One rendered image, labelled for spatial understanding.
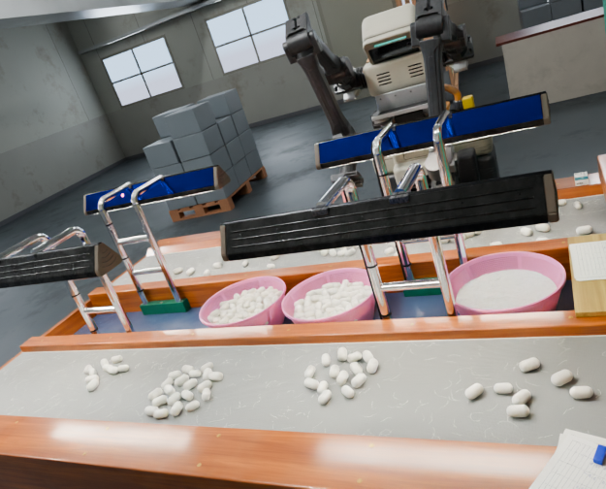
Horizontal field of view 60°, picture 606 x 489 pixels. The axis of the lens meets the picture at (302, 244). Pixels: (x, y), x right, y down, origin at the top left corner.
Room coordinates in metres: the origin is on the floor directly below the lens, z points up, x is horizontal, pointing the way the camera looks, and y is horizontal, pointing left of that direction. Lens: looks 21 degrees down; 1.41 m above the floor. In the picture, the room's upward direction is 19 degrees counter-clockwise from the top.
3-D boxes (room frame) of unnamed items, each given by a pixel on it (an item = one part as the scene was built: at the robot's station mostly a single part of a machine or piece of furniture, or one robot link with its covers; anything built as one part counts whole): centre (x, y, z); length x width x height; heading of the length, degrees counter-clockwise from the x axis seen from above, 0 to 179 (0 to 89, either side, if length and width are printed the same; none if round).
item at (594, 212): (1.64, -0.05, 0.73); 1.81 x 0.30 x 0.02; 61
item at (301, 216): (0.89, -0.13, 1.08); 0.62 x 0.08 x 0.07; 61
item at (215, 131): (5.92, 0.70, 0.54); 1.09 x 0.74 x 1.08; 156
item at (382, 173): (1.31, -0.36, 0.90); 0.20 x 0.19 x 0.45; 61
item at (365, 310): (1.27, -0.03, 0.72); 0.27 x 0.27 x 0.10
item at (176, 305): (1.79, 0.49, 0.90); 0.20 x 0.19 x 0.45; 61
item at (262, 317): (1.40, 0.22, 0.72); 0.27 x 0.27 x 0.10
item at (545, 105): (1.38, -0.40, 1.08); 0.62 x 0.08 x 0.07; 61
